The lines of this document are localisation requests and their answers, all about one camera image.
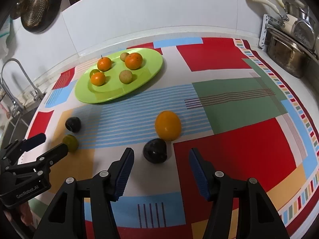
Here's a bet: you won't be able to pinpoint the stainless steel sink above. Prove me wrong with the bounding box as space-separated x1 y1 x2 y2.
1 103 39 149

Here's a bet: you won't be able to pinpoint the green lime fruit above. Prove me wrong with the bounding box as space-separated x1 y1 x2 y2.
89 69 100 77

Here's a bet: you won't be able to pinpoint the teal white paper box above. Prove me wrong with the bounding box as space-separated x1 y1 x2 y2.
0 17 11 45

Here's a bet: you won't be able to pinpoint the colourful patchwork table mat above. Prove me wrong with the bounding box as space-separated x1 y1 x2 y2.
20 38 318 238

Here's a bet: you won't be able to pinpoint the green plate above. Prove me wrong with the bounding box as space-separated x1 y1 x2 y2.
75 48 163 104

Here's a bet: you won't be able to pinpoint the large orange with stem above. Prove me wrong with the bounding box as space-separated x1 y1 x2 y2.
97 57 112 72

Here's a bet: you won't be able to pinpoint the dark plum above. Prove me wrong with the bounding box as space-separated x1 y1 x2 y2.
65 117 81 133
143 138 168 164

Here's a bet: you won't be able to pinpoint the black frying pan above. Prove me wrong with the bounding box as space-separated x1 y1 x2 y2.
16 0 62 33

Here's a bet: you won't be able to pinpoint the pull-down chrome faucet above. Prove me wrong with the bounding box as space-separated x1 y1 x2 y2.
1 78 25 118

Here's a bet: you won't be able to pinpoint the brown round fruit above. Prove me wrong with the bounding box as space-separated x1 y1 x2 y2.
119 70 133 84
120 52 129 62

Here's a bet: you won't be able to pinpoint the small orange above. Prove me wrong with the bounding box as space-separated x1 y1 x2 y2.
90 72 106 86

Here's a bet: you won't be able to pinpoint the metal dish rack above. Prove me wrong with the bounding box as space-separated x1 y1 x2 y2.
258 13 319 65

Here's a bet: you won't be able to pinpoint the metal skimmer ladle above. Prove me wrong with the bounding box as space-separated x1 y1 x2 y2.
292 2 316 50

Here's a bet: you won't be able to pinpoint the yellow orange fruit right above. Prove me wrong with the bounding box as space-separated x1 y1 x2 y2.
155 111 182 141

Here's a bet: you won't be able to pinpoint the steel cooking pot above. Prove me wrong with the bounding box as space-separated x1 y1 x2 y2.
267 29 311 79

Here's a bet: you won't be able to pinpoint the green fruit with stem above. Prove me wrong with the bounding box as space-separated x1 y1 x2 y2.
62 134 79 153

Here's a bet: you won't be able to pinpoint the gooseneck chrome faucet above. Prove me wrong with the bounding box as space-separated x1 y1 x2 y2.
0 58 46 103

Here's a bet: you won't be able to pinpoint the cream pan handle lower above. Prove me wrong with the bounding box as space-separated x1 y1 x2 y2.
250 0 280 15

